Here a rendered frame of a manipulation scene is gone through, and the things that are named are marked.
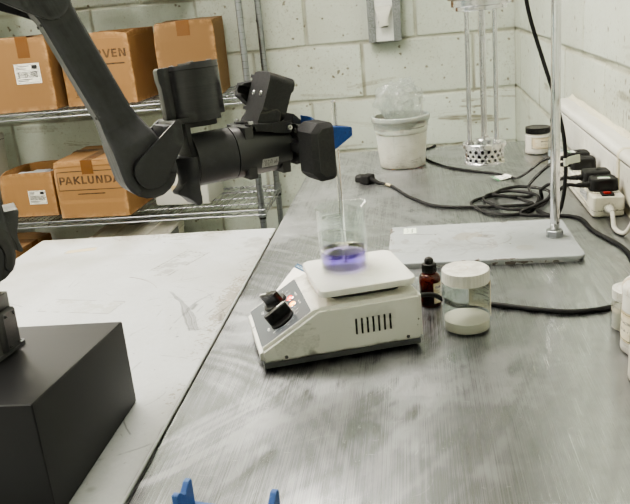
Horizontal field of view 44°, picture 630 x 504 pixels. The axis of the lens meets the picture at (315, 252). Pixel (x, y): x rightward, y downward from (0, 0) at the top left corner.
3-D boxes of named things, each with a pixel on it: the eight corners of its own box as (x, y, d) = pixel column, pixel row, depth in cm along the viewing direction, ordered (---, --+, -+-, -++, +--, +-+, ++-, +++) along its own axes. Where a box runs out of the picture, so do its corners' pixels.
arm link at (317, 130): (270, 194, 79) (263, 134, 77) (202, 168, 94) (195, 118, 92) (339, 179, 82) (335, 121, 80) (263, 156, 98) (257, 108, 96)
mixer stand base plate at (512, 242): (388, 270, 121) (387, 263, 121) (390, 232, 140) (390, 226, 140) (586, 261, 117) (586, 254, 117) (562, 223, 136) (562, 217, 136)
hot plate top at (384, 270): (319, 299, 91) (319, 292, 90) (301, 268, 102) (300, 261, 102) (417, 284, 93) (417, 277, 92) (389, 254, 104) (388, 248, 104)
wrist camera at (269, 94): (252, 137, 83) (247, 73, 81) (227, 132, 89) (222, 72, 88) (303, 131, 86) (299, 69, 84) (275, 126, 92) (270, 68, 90)
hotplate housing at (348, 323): (263, 373, 91) (255, 311, 89) (250, 330, 104) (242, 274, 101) (442, 342, 95) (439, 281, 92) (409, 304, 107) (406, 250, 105)
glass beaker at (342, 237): (334, 283, 94) (328, 216, 92) (311, 269, 100) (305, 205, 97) (384, 270, 97) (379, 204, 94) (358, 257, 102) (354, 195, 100)
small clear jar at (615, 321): (641, 318, 96) (643, 279, 95) (657, 334, 92) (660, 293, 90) (604, 322, 96) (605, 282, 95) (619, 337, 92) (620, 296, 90)
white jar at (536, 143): (520, 152, 194) (520, 126, 192) (541, 148, 196) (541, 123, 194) (533, 156, 189) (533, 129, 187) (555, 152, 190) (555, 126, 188)
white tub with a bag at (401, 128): (413, 173, 183) (409, 81, 176) (363, 169, 191) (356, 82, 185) (442, 160, 193) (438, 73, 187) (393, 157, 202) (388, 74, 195)
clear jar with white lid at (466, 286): (461, 341, 95) (459, 280, 92) (434, 325, 100) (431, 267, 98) (501, 329, 97) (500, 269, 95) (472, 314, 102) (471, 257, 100)
